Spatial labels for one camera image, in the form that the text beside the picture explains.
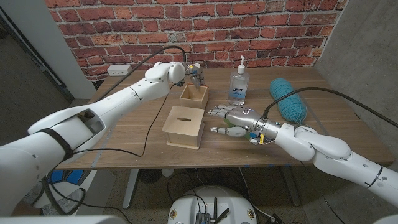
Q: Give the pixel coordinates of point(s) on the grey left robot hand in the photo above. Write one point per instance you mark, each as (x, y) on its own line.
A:
(196, 74)

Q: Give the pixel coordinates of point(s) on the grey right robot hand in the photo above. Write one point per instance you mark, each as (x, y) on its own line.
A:
(245, 119)

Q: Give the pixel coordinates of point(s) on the wooden drawer with red front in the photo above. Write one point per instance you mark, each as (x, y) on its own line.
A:
(192, 101)

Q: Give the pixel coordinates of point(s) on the wooden box with slot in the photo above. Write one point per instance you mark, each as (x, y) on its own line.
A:
(183, 127)

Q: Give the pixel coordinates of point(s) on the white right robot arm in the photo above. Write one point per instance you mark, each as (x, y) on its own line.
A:
(335, 152)

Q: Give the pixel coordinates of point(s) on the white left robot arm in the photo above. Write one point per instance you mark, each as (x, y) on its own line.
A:
(109, 105)

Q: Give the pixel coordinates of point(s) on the clear hand sanitizer pump bottle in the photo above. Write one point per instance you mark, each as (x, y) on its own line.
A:
(238, 90)

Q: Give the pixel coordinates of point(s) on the teal yarn skein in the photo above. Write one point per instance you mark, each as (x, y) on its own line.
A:
(289, 99)

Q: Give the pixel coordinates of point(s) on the small grey computer box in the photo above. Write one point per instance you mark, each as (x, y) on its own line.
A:
(202, 218)

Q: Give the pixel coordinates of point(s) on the red brick print backdrop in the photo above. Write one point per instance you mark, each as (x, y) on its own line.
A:
(248, 31)

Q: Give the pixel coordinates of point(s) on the white power outlet strip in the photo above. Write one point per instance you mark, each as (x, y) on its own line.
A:
(119, 70)

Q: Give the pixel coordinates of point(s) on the dark table leg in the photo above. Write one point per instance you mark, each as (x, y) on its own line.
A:
(290, 186)

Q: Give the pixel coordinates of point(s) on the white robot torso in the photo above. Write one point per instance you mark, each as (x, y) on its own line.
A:
(214, 196)

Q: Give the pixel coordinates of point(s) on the black antenna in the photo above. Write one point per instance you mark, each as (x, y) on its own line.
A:
(224, 215)
(214, 208)

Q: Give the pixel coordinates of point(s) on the white table leg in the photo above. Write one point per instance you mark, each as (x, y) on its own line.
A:
(130, 186)

